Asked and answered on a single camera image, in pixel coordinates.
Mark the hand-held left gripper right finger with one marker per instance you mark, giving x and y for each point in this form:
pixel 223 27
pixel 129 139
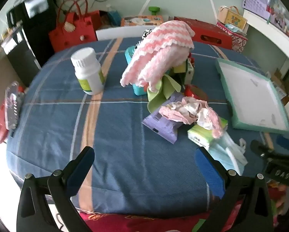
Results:
pixel 208 171

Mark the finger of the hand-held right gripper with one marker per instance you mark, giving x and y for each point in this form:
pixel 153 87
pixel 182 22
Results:
pixel 285 143
pixel 257 147

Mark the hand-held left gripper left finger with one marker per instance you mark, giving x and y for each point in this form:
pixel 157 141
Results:
pixel 80 171

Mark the light blue face mask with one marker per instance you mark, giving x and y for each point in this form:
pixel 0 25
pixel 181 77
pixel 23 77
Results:
pixel 221 154

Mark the teal cardboard tray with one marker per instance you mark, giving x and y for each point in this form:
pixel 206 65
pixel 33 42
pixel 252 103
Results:
pixel 250 94

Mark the pink floral cloth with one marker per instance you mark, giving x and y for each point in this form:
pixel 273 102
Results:
pixel 195 111

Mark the purple wet wipes pack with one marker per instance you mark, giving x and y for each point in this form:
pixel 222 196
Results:
pixel 158 125

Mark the red tape roll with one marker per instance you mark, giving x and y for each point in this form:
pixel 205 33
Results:
pixel 189 92

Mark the light green cloth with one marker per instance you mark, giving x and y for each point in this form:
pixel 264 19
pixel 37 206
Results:
pixel 158 96

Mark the red pink scrunchie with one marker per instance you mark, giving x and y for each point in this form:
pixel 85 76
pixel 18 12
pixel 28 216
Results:
pixel 191 59

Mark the teal plastic storage box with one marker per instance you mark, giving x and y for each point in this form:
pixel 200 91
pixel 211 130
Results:
pixel 129 55

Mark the pink white knitted cloth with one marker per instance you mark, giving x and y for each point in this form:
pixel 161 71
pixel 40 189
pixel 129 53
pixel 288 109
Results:
pixel 158 50

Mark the brown cardboard boxes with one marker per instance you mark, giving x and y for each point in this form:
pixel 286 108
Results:
pixel 279 87

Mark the blue plaid blanket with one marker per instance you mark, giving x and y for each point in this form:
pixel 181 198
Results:
pixel 134 149

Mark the red patterned cloth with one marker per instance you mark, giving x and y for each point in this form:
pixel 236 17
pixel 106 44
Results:
pixel 134 222

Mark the red and clear plastic item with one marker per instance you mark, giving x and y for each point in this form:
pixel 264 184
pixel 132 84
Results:
pixel 11 111

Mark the white pill bottle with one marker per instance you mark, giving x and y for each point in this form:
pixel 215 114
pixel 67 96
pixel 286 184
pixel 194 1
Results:
pixel 89 77

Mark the red white patterned box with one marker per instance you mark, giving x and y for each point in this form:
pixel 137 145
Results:
pixel 238 42

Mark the white desk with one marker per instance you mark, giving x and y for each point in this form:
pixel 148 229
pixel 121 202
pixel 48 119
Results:
pixel 274 36

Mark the colourful stationery pile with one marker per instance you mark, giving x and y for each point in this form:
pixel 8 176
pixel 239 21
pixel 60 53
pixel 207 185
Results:
pixel 282 17

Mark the red cardboard box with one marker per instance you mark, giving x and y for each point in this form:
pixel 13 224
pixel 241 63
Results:
pixel 207 30

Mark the black appliance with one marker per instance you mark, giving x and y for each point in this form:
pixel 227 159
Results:
pixel 26 53

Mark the cream gift bag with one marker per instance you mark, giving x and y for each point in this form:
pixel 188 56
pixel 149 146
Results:
pixel 233 18

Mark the red felt bag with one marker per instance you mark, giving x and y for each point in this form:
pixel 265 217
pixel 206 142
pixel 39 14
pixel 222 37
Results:
pixel 72 36

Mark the blue label water bottle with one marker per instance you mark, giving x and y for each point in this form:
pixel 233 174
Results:
pixel 114 18

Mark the orange toy box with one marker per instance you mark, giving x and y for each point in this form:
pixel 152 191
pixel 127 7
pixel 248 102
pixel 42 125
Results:
pixel 139 20

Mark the green knob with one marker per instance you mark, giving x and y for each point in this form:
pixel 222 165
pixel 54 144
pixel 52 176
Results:
pixel 154 10

